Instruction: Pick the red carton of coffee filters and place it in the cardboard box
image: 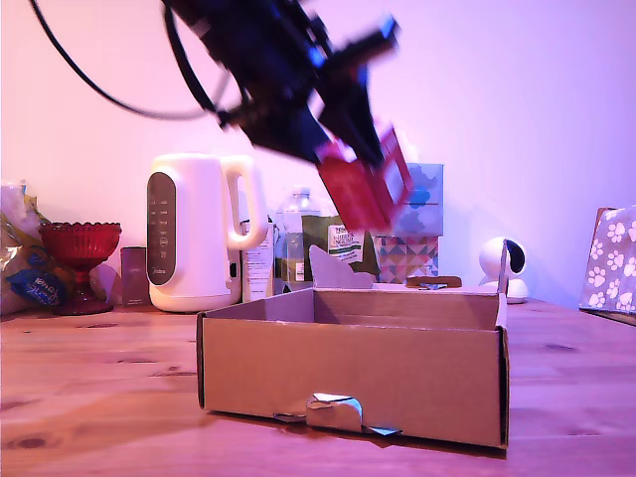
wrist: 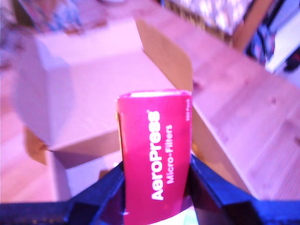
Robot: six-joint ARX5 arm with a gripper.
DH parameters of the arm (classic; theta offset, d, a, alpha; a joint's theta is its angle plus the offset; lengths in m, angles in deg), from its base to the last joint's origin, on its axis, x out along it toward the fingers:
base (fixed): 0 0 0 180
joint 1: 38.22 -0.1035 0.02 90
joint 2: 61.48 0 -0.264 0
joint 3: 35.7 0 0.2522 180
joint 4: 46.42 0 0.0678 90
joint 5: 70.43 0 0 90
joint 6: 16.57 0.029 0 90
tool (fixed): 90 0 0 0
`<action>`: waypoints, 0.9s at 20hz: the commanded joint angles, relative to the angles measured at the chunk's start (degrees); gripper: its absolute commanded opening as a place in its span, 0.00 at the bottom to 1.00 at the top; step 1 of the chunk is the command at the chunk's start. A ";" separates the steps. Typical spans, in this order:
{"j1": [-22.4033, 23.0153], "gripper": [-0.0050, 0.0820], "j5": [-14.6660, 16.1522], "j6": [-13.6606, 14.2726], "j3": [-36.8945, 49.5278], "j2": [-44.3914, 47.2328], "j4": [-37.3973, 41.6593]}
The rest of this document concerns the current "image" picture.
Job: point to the red coffee filter carton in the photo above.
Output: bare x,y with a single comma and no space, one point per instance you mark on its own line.
358,199

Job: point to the cloud print tissue box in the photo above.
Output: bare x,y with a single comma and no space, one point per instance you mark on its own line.
427,208

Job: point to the white printed carton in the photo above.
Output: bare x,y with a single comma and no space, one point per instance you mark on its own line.
258,273

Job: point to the triangle pattern tissue box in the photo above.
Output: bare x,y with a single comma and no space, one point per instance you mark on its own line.
407,258

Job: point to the small dark box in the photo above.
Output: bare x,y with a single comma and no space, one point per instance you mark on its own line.
134,278

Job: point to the open cardboard box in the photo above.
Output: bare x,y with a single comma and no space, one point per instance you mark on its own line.
348,363

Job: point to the clear plastic water bottle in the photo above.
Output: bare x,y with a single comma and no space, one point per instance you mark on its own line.
293,233

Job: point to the green Tesco packet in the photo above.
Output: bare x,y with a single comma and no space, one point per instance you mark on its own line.
348,243

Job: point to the white electric kettle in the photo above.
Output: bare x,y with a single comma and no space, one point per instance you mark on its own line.
199,223

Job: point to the red glass footed bowl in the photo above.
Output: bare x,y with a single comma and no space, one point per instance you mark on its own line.
79,243

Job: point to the paw print cushion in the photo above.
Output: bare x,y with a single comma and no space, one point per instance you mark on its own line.
611,263

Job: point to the plastic bag of paper towels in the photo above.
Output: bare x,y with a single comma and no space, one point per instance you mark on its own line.
25,268

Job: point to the small white round camera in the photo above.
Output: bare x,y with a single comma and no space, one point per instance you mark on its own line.
492,263

